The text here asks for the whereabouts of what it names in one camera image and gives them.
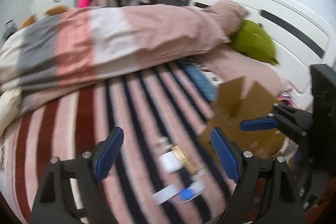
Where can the white bed headboard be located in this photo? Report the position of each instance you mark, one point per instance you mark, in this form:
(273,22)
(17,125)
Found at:
(302,38)

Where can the white earbuds case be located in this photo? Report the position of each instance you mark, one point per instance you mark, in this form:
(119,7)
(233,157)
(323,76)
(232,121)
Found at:
(169,162)

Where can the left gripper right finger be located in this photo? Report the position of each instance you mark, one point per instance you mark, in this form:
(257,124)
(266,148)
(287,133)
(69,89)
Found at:
(265,191)

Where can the white blue-capped tube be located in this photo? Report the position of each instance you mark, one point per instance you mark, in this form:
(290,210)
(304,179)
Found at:
(179,196)

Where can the pink grey patchwork duvet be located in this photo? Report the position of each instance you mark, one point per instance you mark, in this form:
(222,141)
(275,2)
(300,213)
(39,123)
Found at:
(92,44)

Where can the gold rectangular case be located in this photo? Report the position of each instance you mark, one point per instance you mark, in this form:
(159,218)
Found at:
(183,160)

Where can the brown plush toy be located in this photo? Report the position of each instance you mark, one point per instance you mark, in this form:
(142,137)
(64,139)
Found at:
(51,12)

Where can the pink pillow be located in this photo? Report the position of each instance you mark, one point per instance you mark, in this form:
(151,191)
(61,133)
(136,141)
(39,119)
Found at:
(228,15)

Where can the brown cardboard box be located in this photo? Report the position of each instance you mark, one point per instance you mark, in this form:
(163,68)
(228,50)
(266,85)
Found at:
(234,105)

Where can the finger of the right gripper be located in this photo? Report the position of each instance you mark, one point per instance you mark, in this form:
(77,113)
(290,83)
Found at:
(261,124)

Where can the green plush toy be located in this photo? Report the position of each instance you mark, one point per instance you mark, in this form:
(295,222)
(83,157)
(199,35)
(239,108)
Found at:
(251,40)

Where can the striped pink fleece blanket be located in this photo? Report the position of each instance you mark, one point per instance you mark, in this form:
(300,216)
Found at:
(168,101)

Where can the cream fleece blanket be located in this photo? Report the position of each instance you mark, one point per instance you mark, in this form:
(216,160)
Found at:
(10,107)

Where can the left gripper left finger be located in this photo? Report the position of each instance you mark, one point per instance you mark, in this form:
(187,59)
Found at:
(69,191)

